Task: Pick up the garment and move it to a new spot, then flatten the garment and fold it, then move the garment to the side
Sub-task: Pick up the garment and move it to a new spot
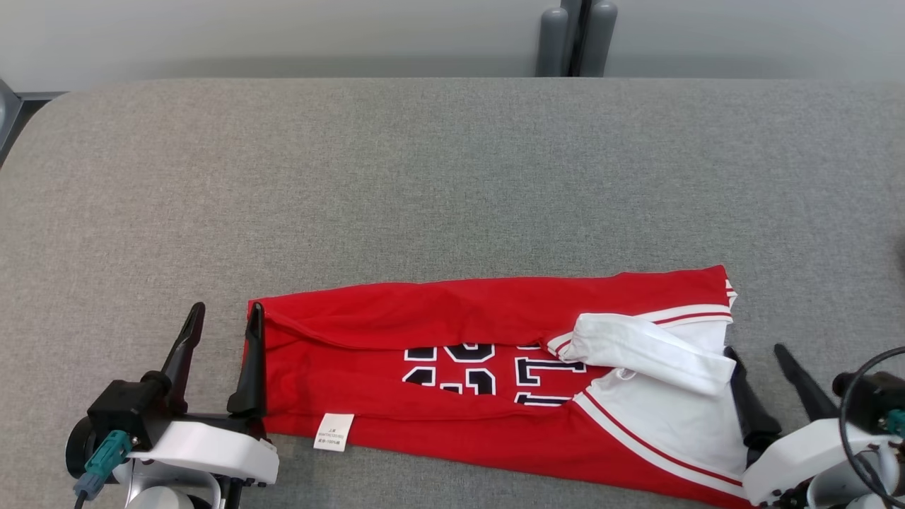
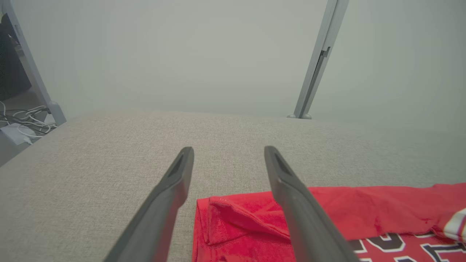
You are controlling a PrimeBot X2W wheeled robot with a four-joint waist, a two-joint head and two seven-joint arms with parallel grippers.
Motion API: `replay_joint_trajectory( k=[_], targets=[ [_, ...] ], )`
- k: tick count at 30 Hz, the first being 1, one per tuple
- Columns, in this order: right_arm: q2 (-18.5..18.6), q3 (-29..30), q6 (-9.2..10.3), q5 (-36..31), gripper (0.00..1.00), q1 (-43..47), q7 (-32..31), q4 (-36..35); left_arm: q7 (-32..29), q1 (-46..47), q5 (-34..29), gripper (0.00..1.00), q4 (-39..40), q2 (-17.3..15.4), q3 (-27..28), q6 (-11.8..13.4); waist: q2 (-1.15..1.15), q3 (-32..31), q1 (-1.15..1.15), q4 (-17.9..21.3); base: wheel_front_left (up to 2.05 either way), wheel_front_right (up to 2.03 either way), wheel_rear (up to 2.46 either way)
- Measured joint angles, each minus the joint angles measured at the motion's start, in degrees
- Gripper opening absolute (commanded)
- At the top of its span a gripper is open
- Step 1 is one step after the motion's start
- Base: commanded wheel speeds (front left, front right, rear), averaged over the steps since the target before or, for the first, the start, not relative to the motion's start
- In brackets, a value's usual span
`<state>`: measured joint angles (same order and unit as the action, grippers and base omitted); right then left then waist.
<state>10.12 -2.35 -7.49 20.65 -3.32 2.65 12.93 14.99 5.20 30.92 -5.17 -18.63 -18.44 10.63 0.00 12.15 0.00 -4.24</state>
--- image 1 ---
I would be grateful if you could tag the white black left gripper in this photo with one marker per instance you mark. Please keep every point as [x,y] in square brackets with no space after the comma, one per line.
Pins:
[219,449]

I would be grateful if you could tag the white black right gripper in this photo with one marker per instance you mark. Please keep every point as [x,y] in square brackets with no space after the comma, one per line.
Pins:
[799,456]

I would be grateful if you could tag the red white basketball jersey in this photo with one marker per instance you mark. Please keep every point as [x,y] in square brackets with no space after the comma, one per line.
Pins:
[424,318]

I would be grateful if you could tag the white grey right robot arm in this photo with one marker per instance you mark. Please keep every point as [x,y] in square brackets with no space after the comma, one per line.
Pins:
[841,488]

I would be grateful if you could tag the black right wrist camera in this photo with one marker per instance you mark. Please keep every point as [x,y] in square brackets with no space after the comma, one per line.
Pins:
[873,399]

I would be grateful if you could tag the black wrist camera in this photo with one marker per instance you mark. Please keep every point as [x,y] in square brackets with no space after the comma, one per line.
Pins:
[873,399]
[124,410]

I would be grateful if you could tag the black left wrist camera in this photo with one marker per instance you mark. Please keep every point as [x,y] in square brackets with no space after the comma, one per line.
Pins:
[124,410]

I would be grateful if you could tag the grey partition post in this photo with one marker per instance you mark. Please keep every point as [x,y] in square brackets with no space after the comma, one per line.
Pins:
[555,42]

